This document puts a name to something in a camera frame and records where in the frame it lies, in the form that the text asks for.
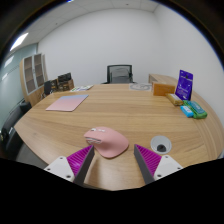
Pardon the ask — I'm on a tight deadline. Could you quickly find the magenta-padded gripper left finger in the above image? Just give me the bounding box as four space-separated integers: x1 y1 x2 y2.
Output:
43 144 97 187

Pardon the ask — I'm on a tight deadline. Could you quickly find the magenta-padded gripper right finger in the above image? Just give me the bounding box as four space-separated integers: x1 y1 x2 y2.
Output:
133 143 184 185

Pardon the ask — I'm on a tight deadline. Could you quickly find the pink computer mouse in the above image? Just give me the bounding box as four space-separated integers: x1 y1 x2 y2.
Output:
83 126 130 159

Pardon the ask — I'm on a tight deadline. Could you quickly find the pink and blue mouse pad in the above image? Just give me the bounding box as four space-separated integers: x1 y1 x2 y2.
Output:
45 93 90 113

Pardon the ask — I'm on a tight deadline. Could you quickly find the small blue box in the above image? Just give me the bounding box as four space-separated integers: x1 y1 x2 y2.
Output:
180 105 195 118

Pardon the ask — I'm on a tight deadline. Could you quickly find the black padded armchair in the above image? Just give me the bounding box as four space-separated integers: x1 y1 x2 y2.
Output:
0 99 33 158

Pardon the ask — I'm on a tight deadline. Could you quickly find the flat green box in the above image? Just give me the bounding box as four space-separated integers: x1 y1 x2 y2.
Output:
182 100 208 120

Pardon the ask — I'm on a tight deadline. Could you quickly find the small yellow box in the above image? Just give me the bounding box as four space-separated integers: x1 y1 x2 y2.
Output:
165 93 184 107

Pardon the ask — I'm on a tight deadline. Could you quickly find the orange-brown cardboard box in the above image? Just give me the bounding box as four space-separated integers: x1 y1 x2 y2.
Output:
152 82 176 97

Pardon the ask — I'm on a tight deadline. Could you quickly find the small black chair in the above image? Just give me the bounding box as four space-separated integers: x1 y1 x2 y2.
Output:
43 79 54 98

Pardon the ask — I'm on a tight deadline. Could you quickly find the tall brown cardboard box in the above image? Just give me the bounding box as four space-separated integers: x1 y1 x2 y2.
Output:
49 79 60 94

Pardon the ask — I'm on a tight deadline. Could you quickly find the white sticker sheet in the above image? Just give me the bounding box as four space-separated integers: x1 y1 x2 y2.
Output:
69 84 95 93

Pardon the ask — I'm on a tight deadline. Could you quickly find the wide brown cardboard box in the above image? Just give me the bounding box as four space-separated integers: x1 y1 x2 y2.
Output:
58 79 75 92

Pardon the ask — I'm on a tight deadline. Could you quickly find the purple standing pouch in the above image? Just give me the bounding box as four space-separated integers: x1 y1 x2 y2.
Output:
174 69 194 102

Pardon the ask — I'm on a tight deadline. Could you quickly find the wooden side desk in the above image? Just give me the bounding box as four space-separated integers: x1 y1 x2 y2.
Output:
148 73 179 87

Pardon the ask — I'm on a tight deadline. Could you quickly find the black cardboard box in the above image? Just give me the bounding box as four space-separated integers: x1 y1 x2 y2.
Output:
57 72 72 84

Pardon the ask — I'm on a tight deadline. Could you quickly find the wooden shelf cabinet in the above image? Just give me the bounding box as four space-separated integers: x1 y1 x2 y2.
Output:
19 53 49 108

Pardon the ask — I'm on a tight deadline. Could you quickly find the black mesh office chair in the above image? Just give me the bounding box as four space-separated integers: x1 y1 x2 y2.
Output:
101 64 137 85

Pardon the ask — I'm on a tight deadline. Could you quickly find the long ceiling light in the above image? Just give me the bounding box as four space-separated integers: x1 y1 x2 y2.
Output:
9 32 30 52

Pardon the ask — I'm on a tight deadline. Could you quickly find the round grey cable grommet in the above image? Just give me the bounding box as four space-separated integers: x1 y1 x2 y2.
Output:
150 135 173 154

